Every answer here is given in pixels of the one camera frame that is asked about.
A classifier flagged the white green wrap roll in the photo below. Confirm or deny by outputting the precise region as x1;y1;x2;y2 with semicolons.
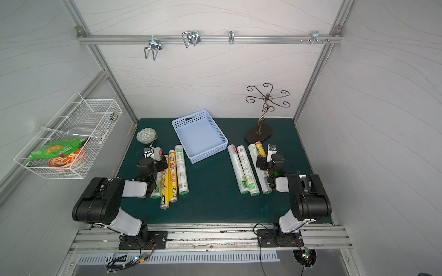
150;147;162;199
237;146;260;196

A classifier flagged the light blue plastic basket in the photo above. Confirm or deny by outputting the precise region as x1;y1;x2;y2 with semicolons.
172;110;228;164

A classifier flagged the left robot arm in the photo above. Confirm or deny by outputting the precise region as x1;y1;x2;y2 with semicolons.
72;157;168;242

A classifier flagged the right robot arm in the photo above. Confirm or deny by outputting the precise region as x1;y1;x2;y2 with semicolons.
256;152;332;234

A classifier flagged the yellow wrap roll long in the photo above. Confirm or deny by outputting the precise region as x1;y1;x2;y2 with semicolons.
160;155;170;210

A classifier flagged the clear wrap roll right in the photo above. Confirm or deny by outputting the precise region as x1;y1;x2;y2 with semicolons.
248;144;273;194

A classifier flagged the dark green table mat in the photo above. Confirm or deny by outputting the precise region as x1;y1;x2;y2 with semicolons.
118;118;313;224

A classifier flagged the bronze jewelry tree stand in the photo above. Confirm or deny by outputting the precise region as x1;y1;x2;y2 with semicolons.
245;83;291;144

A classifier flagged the orange snack bag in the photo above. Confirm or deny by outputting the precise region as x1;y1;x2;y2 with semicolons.
47;148;86;169

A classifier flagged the green snack bag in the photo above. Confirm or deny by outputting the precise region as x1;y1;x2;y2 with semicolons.
29;138;86;161

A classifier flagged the double metal hook left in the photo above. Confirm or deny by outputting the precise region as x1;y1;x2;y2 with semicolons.
144;36;162;61

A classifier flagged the double metal hook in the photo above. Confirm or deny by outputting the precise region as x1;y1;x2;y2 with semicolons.
144;36;162;61
182;31;201;48

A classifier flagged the metal hook right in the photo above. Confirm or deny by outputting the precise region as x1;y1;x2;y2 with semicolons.
299;31;330;45

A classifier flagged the double metal hook middle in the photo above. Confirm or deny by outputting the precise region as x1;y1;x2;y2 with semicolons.
182;31;201;48

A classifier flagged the single metal hook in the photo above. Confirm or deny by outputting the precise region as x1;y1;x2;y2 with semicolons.
228;31;235;45

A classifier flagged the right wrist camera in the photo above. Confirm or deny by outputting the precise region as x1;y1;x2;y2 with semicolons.
267;144;278;163

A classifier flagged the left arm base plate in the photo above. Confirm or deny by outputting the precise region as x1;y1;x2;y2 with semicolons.
118;231;168;250

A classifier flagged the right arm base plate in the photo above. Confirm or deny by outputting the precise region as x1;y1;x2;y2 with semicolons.
254;229;304;248

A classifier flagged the aluminium front rail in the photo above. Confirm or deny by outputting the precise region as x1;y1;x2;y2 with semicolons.
69;223;353;254

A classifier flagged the aluminium rail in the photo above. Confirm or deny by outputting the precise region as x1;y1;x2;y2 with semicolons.
77;33;344;46
69;223;353;254

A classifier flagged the white wire wall basket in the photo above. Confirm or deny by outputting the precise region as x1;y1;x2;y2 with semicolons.
14;93;123;179

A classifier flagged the white slotted cable duct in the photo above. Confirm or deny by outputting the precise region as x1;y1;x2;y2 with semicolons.
77;250;280;265

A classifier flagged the aluminium top rail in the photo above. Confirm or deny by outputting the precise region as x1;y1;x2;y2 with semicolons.
77;33;344;46

